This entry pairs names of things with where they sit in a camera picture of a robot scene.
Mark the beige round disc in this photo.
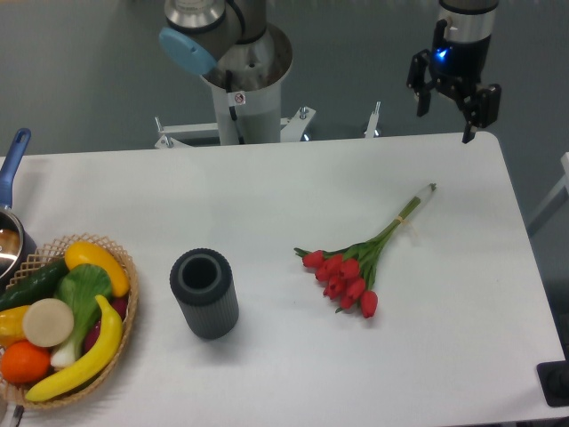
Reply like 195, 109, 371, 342
22, 298, 75, 348

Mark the black device at table edge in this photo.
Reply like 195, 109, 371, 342
536, 360, 568, 407

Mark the grey ribbed vase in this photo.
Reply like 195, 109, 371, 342
170, 248, 239, 340

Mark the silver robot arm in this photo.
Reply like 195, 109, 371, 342
158, 1, 501, 145

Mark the red purple vegetable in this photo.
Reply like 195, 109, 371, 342
83, 296, 128, 354

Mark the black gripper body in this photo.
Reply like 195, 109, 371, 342
429, 19, 492, 96

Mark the woven wicker basket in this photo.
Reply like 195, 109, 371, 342
1, 233, 139, 410

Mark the yellow squash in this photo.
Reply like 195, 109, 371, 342
64, 241, 131, 299

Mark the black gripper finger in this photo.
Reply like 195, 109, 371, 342
462, 85, 502, 143
406, 49, 434, 117

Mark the green cucumber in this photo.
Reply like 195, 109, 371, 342
1, 259, 68, 311

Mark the yellow bell pepper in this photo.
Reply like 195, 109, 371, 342
0, 305, 30, 349

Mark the red tulip bouquet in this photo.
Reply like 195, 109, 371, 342
294, 183, 437, 318

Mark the orange fruit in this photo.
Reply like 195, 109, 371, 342
1, 341, 51, 384

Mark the blue handled saucepan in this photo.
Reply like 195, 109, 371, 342
1, 128, 36, 293

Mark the green bok choy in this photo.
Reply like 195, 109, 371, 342
51, 263, 112, 370

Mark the yellow banana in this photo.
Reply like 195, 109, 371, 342
25, 294, 123, 403

